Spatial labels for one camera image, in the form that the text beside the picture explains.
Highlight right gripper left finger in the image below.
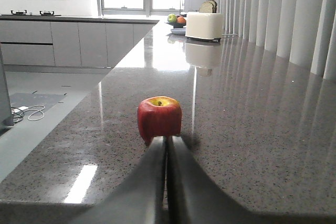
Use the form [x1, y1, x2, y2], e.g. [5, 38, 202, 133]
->
[70, 136, 166, 223]

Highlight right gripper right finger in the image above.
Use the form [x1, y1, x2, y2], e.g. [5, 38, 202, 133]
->
[166, 136, 252, 223]

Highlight red yellow apple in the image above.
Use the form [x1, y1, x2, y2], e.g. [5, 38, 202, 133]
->
[137, 96, 182, 146]

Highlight green apple in bowl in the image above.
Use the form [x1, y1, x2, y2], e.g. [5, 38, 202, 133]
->
[167, 14, 177, 24]

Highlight white power adapter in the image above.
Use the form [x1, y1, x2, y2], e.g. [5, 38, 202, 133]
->
[17, 106, 29, 111]

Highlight dark floor mat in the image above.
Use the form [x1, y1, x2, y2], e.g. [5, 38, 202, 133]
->
[9, 93, 65, 111]

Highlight cream white toaster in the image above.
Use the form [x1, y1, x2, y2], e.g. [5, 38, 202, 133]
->
[185, 12, 224, 40]

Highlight dark fruit bowl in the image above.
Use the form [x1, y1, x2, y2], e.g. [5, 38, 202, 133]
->
[165, 22, 186, 28]

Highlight orange fruit in bowl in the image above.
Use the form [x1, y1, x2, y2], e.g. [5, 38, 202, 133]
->
[176, 16, 186, 24]

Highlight bread slice in toaster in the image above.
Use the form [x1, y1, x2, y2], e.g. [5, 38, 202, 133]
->
[199, 0, 217, 13]

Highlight grey kitchen cabinets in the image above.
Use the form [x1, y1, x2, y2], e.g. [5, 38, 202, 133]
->
[1, 15, 158, 68]

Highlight black gas stove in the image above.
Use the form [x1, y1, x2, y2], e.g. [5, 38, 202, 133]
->
[2, 9, 61, 17]

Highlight white cable on floor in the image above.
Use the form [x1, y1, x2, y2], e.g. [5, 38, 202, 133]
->
[10, 105, 46, 122]

